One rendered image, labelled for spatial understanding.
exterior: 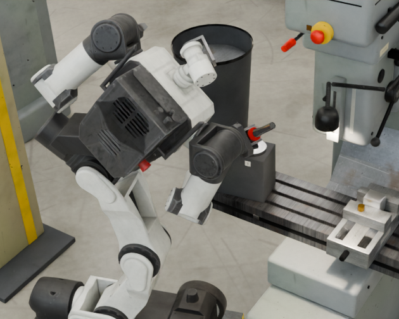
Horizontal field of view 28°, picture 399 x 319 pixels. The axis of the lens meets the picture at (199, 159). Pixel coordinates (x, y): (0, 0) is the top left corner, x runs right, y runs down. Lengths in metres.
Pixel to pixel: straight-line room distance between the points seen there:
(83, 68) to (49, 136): 0.26
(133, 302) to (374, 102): 1.05
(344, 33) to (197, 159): 0.52
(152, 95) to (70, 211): 2.40
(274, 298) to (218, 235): 1.40
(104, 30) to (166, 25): 4.08
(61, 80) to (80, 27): 4.07
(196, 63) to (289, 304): 1.03
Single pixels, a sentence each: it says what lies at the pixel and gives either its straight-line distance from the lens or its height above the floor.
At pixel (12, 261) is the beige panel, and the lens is 4.18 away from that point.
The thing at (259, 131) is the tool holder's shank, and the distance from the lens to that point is 2.69.
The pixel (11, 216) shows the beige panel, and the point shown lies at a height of 0.27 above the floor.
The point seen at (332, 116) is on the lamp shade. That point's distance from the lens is 2.36.
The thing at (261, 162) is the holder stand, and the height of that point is 1.12.
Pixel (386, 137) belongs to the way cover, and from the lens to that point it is 3.03.
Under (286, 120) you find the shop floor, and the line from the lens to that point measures 5.03.
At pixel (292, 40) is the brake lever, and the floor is 1.71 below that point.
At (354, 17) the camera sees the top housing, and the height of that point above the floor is 1.82.
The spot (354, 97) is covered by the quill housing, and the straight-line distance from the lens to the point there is 2.44.
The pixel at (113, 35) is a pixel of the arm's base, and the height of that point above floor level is 1.80.
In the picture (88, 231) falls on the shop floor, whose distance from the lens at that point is 4.30.
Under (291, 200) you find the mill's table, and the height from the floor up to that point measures 0.94.
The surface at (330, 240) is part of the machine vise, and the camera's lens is 2.65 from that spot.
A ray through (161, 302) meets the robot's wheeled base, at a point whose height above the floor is 0.57.
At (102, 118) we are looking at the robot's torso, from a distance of 2.16.
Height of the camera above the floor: 2.77
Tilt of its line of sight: 36 degrees down
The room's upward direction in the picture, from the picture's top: 4 degrees counter-clockwise
